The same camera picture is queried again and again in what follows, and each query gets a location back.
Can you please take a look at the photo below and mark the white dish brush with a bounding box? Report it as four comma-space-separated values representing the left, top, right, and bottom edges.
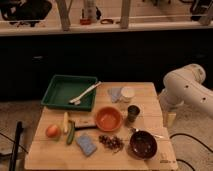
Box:
69, 81, 101, 105

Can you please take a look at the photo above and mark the black floor cable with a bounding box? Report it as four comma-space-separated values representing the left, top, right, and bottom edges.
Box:
169, 132, 213, 171

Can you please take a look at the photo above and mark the wooden post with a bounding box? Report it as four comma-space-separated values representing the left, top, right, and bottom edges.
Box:
120, 0, 131, 29
55, 0, 70, 31

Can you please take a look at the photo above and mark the orange bowl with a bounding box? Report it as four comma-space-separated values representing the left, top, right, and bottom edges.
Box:
95, 107, 123, 132

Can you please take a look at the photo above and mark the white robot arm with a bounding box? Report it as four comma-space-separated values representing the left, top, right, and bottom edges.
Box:
158, 64, 213, 126

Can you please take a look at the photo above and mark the yellow banana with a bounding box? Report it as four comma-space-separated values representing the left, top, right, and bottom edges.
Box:
63, 112, 69, 134

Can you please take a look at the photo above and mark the wooden post left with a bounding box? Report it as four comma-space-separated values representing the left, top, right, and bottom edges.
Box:
55, 0, 70, 31

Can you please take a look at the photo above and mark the white round container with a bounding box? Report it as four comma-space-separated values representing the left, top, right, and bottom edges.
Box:
121, 86, 135, 102

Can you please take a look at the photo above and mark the metal cup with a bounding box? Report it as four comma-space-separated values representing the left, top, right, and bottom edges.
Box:
127, 105, 140, 122

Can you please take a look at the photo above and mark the dark brown bowl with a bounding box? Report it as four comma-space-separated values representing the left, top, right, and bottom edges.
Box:
129, 131, 157, 159

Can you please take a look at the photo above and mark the black stand pole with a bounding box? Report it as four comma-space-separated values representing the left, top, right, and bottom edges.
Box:
9, 121, 23, 171

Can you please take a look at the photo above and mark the wooden post middle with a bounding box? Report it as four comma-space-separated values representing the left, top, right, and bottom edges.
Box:
120, 0, 131, 29

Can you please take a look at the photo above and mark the black office chair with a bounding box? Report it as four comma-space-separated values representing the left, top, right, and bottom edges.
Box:
0, 0, 52, 27

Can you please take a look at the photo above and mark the blue sponge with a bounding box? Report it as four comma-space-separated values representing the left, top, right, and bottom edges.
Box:
76, 133, 97, 157

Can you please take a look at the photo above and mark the green cucumber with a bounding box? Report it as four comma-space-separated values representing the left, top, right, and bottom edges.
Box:
66, 121, 75, 145

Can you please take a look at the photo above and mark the orange fruit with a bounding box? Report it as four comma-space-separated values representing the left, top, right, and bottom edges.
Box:
45, 124, 61, 138

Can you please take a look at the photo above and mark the green plastic tray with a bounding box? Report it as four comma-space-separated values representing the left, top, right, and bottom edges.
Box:
41, 75, 98, 111

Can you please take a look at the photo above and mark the bunch of dark grapes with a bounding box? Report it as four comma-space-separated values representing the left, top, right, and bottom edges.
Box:
99, 135, 124, 153

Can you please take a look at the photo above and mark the white bottle on shelf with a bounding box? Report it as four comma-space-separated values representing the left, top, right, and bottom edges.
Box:
83, 0, 97, 23

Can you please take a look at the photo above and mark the metal spoon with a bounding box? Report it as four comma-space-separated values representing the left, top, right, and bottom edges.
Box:
130, 127, 165, 139

